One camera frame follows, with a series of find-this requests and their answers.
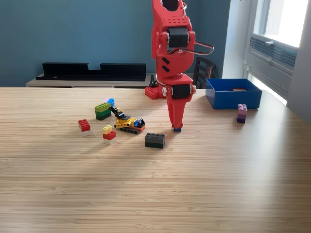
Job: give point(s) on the toy figure red shirt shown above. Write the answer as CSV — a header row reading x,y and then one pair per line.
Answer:
x,y
177,130

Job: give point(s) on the grey dark green brick stack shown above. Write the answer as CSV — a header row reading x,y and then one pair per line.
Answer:
x,y
155,140

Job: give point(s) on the yellow toy digger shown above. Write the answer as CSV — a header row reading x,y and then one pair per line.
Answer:
x,y
126,123

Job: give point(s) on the tan yellow red brick stack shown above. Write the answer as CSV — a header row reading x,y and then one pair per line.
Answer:
x,y
239,90

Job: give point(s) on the blue plastic bin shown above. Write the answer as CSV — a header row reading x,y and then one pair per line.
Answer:
x,y
233,99

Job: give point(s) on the dark wooden chair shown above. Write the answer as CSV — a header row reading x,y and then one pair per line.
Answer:
x,y
204,70

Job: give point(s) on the pink purple brick stack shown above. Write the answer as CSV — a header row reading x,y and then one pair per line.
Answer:
x,y
242,114

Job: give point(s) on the blue pink brick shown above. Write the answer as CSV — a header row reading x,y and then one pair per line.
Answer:
x,y
111,102

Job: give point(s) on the yellow red white brick stack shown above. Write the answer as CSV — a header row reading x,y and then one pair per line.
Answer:
x,y
109,136

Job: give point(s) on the grey window radiator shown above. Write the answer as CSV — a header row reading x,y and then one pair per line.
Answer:
x,y
272,63

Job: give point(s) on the pale wooden sideboard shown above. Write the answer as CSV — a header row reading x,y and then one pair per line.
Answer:
x,y
73,83

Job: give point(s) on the black shelf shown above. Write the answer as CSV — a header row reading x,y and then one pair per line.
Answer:
x,y
73,70

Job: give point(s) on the white framed window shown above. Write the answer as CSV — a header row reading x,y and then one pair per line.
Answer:
x,y
286,19

